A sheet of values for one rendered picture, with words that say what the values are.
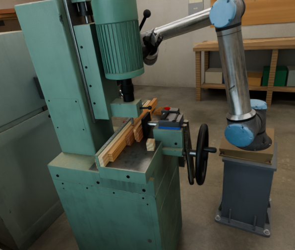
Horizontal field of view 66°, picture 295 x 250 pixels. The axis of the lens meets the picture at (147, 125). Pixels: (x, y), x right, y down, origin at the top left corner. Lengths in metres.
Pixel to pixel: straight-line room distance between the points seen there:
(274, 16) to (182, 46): 1.46
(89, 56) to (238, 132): 0.82
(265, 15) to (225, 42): 2.92
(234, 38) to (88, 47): 0.65
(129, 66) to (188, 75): 3.54
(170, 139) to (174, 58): 3.52
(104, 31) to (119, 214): 0.85
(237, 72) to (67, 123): 0.86
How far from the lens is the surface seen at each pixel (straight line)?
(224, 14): 1.16
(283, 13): 4.08
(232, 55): 1.19
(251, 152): 1.52
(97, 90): 1.07
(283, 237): 1.92
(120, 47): 0.95
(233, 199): 1.76
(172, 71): 4.56
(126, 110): 1.08
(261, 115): 1.44
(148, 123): 1.11
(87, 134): 1.16
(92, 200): 1.27
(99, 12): 0.96
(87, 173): 1.15
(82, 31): 1.03
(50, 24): 1.06
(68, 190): 1.31
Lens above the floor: 1.45
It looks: 27 degrees down
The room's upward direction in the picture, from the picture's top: 7 degrees counter-clockwise
